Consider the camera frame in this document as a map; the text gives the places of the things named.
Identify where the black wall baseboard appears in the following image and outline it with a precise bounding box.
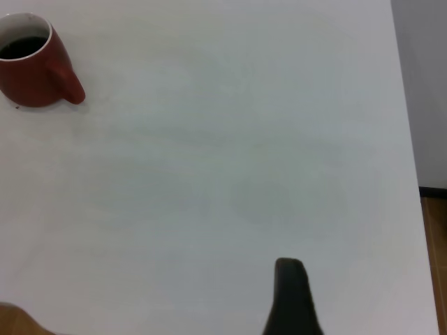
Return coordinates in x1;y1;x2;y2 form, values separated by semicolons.
418;186;447;200

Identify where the red cup with dark liquid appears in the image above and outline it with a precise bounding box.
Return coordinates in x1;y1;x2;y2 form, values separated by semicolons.
0;13;87;108

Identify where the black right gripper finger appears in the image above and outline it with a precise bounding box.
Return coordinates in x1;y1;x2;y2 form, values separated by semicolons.
261;257;325;335

